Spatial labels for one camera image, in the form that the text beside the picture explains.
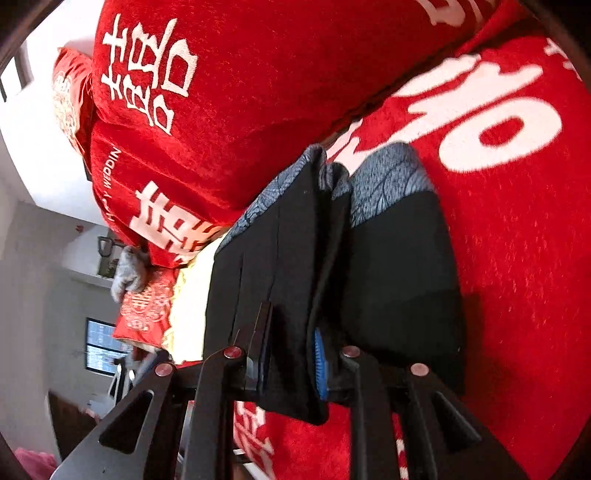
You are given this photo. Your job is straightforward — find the red printed bed sheet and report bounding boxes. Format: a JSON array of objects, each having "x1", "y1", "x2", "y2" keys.
[{"x1": 233, "y1": 28, "x2": 591, "y2": 480}]

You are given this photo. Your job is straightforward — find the red patterned pillow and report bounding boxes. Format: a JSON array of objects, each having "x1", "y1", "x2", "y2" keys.
[
  {"x1": 113, "y1": 270, "x2": 178, "y2": 347},
  {"x1": 52, "y1": 46, "x2": 100, "y2": 158}
]

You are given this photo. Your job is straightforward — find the black pants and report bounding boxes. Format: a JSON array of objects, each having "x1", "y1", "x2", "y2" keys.
[{"x1": 203, "y1": 143, "x2": 467, "y2": 425}]

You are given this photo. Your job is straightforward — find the bright wall window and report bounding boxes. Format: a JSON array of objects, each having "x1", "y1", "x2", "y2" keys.
[{"x1": 0, "y1": 44, "x2": 33, "y2": 102}]

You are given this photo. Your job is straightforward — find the pink cloth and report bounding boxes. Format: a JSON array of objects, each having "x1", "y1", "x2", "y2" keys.
[{"x1": 14, "y1": 447, "x2": 58, "y2": 480}]

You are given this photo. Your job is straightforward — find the dark framed window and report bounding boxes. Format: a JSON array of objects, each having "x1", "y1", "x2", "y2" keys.
[{"x1": 85, "y1": 318, "x2": 134, "y2": 376}]

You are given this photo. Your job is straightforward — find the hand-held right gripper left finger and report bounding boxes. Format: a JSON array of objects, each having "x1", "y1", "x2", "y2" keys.
[{"x1": 51, "y1": 302, "x2": 274, "y2": 480}]

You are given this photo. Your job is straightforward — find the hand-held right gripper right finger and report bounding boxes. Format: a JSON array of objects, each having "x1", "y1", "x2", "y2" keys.
[{"x1": 314, "y1": 329, "x2": 527, "y2": 480}]

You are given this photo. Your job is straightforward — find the red printed quilt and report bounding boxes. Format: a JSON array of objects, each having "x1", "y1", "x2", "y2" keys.
[{"x1": 90, "y1": 0, "x2": 527, "y2": 268}]

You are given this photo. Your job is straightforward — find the dark wooden furniture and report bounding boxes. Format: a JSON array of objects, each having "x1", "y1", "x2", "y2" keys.
[{"x1": 48, "y1": 390, "x2": 100, "y2": 462}]

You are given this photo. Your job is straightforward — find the grey fluffy cloth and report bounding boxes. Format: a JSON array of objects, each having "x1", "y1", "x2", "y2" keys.
[{"x1": 111, "y1": 244, "x2": 151, "y2": 303}]

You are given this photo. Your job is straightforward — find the cream cloth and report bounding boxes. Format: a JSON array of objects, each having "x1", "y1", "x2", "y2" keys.
[{"x1": 161, "y1": 231, "x2": 232, "y2": 365}]

